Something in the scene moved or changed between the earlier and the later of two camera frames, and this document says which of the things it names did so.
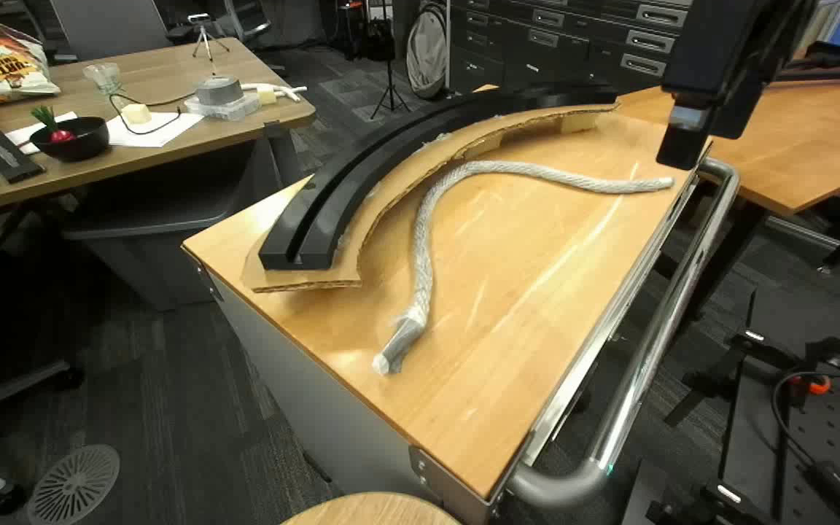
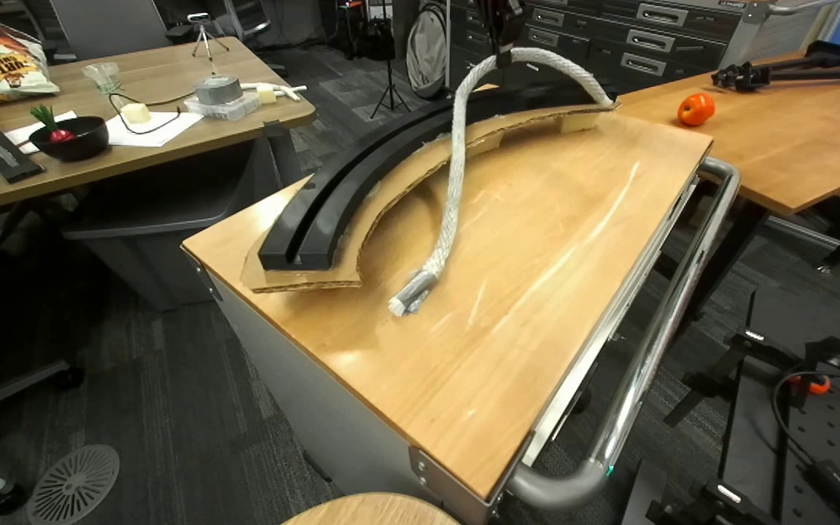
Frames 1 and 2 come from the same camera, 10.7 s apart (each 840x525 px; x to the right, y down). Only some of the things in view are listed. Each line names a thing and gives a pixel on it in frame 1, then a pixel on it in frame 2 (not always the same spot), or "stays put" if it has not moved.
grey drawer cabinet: [564, 48] stays put
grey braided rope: [400, 343] -> [419, 291]
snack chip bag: [8, 69] stays put
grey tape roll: [221, 91] stays put
